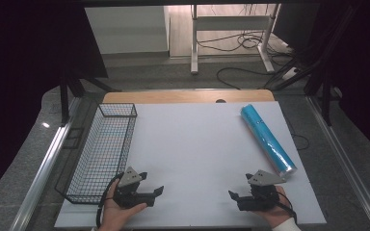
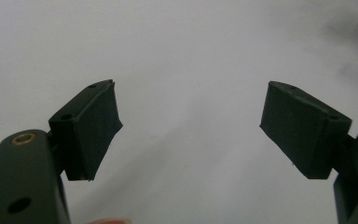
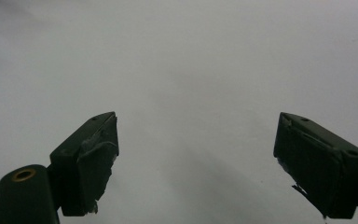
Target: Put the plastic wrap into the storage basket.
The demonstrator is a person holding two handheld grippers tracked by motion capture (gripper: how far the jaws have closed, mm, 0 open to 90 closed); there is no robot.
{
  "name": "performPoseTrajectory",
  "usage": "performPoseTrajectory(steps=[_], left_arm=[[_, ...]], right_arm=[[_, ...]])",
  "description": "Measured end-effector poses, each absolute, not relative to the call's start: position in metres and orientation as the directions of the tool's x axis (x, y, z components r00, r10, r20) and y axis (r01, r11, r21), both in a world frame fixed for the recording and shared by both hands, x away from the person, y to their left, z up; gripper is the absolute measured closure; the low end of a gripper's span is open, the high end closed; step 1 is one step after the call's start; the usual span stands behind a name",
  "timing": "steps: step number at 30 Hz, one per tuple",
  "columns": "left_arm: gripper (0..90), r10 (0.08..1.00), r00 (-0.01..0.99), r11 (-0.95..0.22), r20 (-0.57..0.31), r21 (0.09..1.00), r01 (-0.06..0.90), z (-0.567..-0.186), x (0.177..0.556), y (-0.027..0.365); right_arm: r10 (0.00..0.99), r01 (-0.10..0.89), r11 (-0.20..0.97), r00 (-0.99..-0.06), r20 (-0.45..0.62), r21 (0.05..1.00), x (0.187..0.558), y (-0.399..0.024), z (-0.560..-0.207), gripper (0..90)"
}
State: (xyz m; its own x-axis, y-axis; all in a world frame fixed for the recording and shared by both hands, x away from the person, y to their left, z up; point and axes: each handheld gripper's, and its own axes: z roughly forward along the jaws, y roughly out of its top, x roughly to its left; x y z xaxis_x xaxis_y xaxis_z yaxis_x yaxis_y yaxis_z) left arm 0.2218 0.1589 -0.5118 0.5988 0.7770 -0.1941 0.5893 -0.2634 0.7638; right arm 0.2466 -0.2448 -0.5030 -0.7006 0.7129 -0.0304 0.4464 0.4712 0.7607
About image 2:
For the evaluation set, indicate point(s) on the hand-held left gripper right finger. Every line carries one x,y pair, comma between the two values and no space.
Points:
301,133

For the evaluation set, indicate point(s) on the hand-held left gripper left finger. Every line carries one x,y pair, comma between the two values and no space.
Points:
87,130

